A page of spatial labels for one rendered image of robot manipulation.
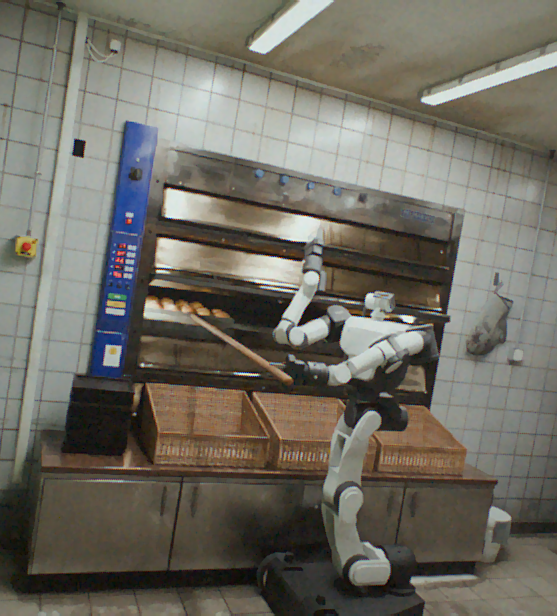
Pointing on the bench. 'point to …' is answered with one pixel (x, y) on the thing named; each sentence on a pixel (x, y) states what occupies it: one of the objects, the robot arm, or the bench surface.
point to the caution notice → (112, 355)
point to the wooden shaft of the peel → (246, 352)
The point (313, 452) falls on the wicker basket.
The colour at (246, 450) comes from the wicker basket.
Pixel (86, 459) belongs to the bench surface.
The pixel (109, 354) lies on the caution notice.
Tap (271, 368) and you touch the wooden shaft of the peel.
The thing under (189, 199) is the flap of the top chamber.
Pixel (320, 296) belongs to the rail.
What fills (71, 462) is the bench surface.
